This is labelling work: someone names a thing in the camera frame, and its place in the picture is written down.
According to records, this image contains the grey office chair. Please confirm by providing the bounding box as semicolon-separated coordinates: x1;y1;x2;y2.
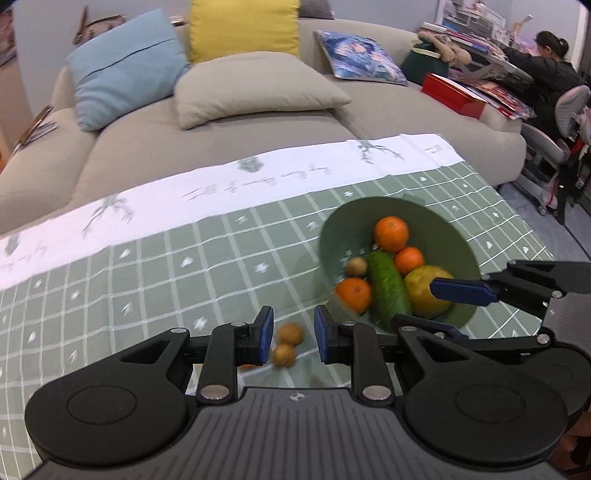
515;85;590;224

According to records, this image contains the green cucumber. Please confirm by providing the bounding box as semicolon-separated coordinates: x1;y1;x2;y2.
367;250;412;332

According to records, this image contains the orange mandarin on table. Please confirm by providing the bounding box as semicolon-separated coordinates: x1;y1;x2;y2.
335;277;372;315

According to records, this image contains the dark green colander bowl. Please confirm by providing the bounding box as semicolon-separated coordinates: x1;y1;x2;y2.
318;197;480;325

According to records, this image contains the seated person in black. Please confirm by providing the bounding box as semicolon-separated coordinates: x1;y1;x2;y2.
503;31;585;140

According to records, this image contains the brown longan in bowl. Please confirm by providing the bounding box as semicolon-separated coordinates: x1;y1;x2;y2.
345;257;368;278

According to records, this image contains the brown longan lower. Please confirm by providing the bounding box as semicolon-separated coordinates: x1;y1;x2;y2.
271;343;297;368

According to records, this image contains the light blue cushion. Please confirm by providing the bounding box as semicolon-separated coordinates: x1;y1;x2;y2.
66;9;190;132

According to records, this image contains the red box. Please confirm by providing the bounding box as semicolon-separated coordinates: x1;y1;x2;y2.
422;73;486;119

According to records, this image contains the blue patterned cushion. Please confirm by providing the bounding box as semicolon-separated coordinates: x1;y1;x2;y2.
315;30;408;86

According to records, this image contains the magazines pile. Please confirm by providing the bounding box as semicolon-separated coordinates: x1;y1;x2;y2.
459;79;536;120

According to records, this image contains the yellow cushion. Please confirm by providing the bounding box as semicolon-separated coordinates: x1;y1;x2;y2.
188;0;301;63

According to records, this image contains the orange mandarin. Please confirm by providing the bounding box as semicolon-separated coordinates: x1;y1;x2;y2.
394;246;425;277
335;277;372;315
374;216;410;253

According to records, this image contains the dark green bag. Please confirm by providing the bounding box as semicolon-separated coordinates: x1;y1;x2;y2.
401;40;450;85

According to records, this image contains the beige sofa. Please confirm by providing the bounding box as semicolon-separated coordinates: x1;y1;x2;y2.
0;18;528;236

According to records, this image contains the brown longan upper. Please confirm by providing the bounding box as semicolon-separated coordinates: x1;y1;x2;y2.
276;323;304;347

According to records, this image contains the plush toy beige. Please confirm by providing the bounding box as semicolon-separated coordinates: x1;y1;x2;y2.
418;30;472;66

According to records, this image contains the green grid tablecloth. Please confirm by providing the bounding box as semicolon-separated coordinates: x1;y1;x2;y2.
1;134;551;479

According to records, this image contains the beige cushion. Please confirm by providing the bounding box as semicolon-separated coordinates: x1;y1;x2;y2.
174;52;352;130

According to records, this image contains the yellow pear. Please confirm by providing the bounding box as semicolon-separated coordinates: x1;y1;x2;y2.
404;265;454;320

